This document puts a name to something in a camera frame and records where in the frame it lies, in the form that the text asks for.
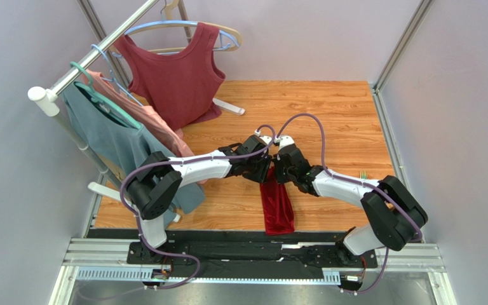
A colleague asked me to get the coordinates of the red cloth napkin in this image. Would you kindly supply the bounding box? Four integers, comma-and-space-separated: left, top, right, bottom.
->
260, 167, 295, 236

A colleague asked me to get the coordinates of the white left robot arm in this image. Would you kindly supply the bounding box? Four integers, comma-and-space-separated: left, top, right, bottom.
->
119, 133, 277, 250

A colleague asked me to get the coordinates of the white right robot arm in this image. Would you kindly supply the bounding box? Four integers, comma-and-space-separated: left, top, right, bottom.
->
273, 135, 428, 256

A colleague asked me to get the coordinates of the pink hanging shirt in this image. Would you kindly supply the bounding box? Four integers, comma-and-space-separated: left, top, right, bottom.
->
84, 69, 209, 185

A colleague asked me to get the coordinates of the maroon tank top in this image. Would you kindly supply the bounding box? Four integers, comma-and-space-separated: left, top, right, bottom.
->
113, 22, 227, 131

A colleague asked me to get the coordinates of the light blue clothes hanger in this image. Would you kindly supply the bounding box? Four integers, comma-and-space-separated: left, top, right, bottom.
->
109, 20, 242, 69

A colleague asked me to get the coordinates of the grey-blue hanging shirt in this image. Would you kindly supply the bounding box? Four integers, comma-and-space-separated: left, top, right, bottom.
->
61, 82, 206, 229

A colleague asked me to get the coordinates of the teal clothes hanger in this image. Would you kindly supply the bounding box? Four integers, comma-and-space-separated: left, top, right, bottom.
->
70, 62, 141, 129

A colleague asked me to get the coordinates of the wooden clothes hanger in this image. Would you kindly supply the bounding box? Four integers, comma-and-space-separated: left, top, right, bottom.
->
128, 1, 243, 55

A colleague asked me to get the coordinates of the white clothes rack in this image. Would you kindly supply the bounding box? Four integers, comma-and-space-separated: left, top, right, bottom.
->
27, 0, 246, 224

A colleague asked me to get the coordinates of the blue wire clothes hanger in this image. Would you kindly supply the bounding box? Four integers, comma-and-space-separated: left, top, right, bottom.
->
91, 44, 143, 107

